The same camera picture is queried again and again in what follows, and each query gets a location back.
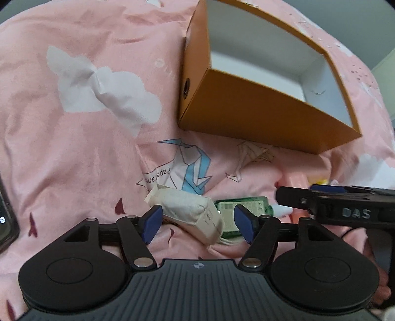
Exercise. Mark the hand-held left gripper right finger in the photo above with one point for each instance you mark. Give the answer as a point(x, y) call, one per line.
point(243, 223)

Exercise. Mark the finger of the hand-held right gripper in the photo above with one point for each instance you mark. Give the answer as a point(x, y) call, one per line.
point(293, 197)
point(328, 188)

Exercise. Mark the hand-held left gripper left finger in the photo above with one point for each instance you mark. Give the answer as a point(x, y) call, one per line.
point(151, 223)

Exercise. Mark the green spray bottle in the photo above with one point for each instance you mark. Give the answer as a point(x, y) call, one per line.
point(247, 206)

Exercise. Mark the beige paper-wrapped packet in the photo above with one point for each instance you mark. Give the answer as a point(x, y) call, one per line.
point(188, 213)

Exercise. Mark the orange cardboard box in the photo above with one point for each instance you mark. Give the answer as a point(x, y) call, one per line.
point(247, 117)

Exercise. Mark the person's right hand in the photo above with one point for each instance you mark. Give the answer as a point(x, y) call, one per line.
point(382, 290)

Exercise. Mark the pink printed blanket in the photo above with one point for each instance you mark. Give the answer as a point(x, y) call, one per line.
point(92, 154)

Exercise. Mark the dark smartphone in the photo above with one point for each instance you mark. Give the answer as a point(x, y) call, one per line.
point(7, 216)

